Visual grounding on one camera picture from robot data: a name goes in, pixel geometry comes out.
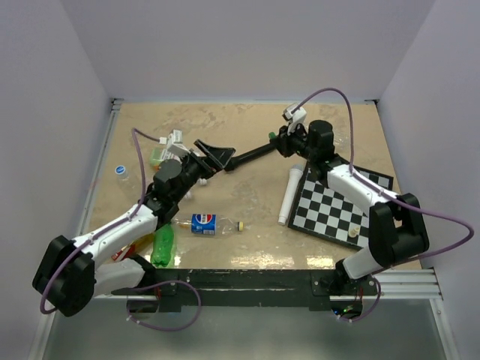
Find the cream chess piece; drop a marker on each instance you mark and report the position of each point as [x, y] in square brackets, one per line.
[354, 231]

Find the white microphone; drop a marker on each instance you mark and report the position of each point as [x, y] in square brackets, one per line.
[295, 174]

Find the black microphone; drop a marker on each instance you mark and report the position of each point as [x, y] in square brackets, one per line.
[249, 156]

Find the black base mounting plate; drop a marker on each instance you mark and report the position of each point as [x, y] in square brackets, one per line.
[245, 288]

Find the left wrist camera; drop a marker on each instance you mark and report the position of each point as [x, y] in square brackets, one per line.
[175, 144]

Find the red gold snack packet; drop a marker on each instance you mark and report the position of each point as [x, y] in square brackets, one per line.
[133, 248]

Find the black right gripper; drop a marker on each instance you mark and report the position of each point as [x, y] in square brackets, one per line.
[284, 139]

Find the clear bottle white cap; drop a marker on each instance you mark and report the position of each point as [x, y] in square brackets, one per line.
[199, 183]

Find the Pepsi bottle blue label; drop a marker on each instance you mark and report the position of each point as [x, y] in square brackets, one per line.
[208, 224]

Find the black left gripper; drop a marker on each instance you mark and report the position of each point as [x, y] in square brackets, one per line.
[221, 155]

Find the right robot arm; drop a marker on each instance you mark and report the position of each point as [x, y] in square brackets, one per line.
[396, 229]

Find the black white chessboard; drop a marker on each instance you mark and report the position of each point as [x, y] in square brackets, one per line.
[323, 213]

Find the aluminium table frame rail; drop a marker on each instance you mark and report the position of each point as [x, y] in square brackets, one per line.
[45, 325]

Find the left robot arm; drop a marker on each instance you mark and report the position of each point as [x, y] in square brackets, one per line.
[65, 277]

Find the clear bottle blue cap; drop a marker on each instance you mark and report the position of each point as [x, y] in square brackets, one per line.
[122, 174]

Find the clear plastic bottle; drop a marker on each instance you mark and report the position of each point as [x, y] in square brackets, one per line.
[341, 142]

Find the clear bottle green label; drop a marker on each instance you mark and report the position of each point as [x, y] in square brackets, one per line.
[156, 157]

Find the green plastic bottle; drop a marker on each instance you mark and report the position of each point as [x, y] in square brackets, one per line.
[163, 247]

